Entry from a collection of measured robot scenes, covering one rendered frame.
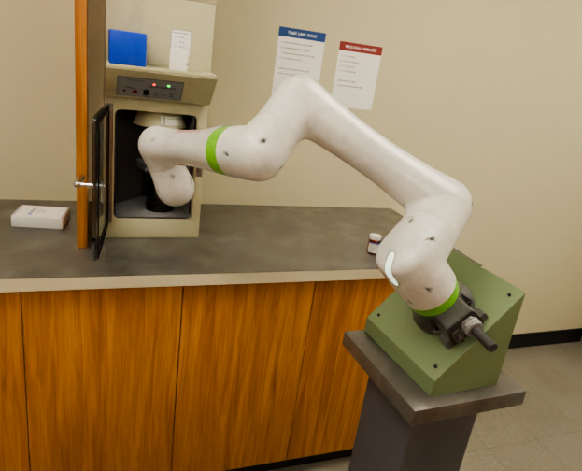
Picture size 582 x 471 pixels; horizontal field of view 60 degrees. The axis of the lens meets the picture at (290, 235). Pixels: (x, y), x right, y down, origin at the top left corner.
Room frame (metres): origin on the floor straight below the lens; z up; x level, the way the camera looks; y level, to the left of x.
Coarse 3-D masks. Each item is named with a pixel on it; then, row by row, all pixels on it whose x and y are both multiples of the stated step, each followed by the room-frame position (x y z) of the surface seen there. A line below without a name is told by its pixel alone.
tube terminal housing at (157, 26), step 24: (120, 0) 1.59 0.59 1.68; (144, 0) 1.62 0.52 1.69; (168, 0) 1.65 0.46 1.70; (120, 24) 1.59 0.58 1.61; (144, 24) 1.62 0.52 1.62; (168, 24) 1.65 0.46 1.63; (192, 24) 1.67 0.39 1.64; (168, 48) 1.65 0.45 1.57; (192, 48) 1.68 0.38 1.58; (192, 216) 1.69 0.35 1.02
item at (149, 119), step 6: (138, 114) 1.69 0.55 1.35; (144, 114) 1.67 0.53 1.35; (150, 114) 1.67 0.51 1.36; (156, 114) 1.67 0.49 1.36; (162, 114) 1.67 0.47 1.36; (168, 114) 1.68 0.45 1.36; (174, 114) 1.70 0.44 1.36; (180, 114) 1.74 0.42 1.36; (138, 120) 1.68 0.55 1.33; (144, 120) 1.66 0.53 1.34; (150, 120) 1.66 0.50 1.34; (156, 120) 1.66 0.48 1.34; (162, 120) 1.67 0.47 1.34; (168, 120) 1.68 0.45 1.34; (174, 120) 1.69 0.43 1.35; (180, 120) 1.72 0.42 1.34; (144, 126) 1.66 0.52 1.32; (150, 126) 1.65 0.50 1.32; (168, 126) 1.67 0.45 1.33; (174, 126) 1.68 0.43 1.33; (180, 126) 1.71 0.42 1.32
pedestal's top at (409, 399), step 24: (360, 336) 1.16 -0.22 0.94; (360, 360) 1.10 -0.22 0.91; (384, 360) 1.07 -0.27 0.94; (384, 384) 1.00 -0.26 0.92; (408, 384) 0.98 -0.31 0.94; (504, 384) 1.04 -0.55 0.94; (408, 408) 0.91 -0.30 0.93; (432, 408) 0.91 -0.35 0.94; (456, 408) 0.94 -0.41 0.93; (480, 408) 0.97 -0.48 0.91
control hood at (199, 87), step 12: (108, 72) 1.49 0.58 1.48; (120, 72) 1.50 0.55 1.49; (132, 72) 1.51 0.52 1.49; (144, 72) 1.52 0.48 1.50; (156, 72) 1.53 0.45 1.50; (168, 72) 1.54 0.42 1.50; (180, 72) 1.55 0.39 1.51; (192, 72) 1.59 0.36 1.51; (204, 72) 1.67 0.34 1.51; (108, 84) 1.52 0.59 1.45; (192, 84) 1.59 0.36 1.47; (204, 84) 1.60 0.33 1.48; (216, 84) 1.61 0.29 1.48; (120, 96) 1.57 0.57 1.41; (132, 96) 1.58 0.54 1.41; (192, 96) 1.63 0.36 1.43; (204, 96) 1.64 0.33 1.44
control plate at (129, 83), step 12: (120, 84) 1.53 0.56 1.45; (132, 84) 1.54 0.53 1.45; (144, 84) 1.55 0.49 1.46; (156, 84) 1.56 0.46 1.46; (168, 84) 1.57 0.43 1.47; (180, 84) 1.58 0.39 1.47; (144, 96) 1.59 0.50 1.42; (156, 96) 1.60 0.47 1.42; (168, 96) 1.61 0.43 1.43; (180, 96) 1.62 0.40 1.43
